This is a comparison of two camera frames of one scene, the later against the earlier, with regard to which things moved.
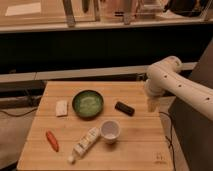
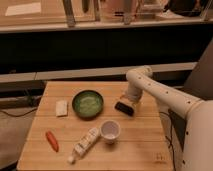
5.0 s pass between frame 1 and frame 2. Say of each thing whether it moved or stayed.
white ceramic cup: stayed
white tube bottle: stayed
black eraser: stayed
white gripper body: moved
